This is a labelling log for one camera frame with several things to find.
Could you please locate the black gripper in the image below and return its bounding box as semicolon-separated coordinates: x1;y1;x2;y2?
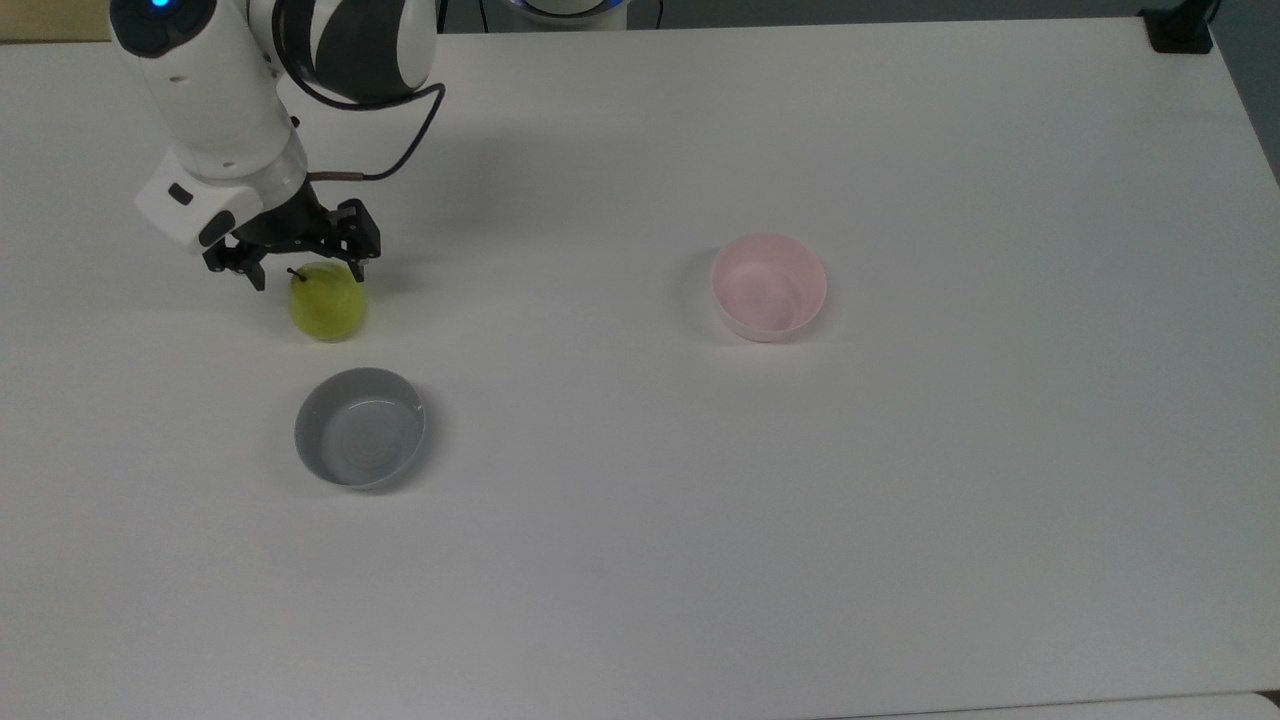
203;186;382;292

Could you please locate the green pear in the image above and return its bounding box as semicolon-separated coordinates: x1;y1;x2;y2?
288;262;368;344

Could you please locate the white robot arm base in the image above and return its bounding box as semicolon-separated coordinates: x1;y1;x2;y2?
505;0;633;23

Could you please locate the grey bowl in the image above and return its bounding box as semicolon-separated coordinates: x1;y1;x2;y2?
293;367;428;492

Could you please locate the pink bowl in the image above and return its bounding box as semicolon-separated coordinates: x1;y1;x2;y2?
709;233;829;344

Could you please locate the white adjoining table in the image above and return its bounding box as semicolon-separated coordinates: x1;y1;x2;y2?
820;690;1280;720

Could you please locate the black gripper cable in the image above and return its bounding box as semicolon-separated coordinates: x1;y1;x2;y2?
272;0;447;184

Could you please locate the black table clamp mount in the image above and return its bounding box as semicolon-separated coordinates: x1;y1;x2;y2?
1140;0;1223;55

